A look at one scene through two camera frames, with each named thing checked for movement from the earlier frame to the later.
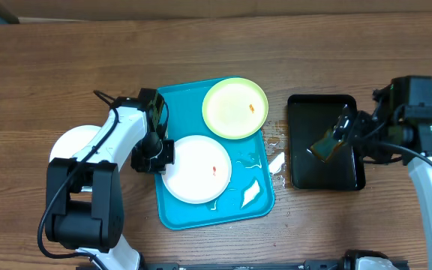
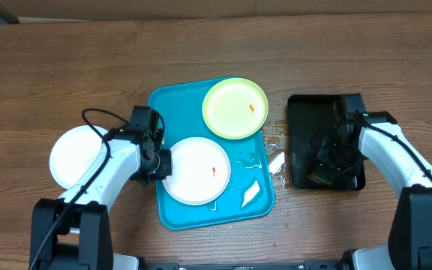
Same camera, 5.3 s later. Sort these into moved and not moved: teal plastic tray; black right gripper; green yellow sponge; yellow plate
Moved: green yellow sponge; black right gripper
Not moved: yellow plate; teal plastic tray
